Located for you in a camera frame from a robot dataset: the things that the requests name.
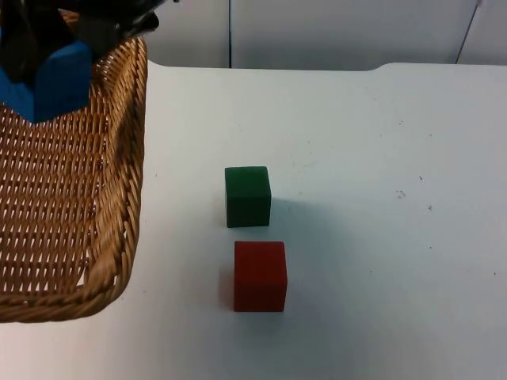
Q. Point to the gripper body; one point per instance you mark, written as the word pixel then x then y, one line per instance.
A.
pixel 126 12

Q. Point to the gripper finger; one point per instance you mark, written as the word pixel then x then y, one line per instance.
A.
pixel 21 43
pixel 99 35

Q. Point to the blue cube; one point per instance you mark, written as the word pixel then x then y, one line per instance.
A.
pixel 61 85

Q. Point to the brown wicker basket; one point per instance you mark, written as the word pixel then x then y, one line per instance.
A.
pixel 59 206

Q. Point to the green cube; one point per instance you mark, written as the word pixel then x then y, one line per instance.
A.
pixel 247 198

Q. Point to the red cube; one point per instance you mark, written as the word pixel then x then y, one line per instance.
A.
pixel 259 277

